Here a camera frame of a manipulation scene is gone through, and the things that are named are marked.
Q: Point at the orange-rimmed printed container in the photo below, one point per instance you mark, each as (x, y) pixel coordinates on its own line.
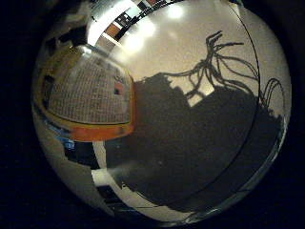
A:
(90, 95)

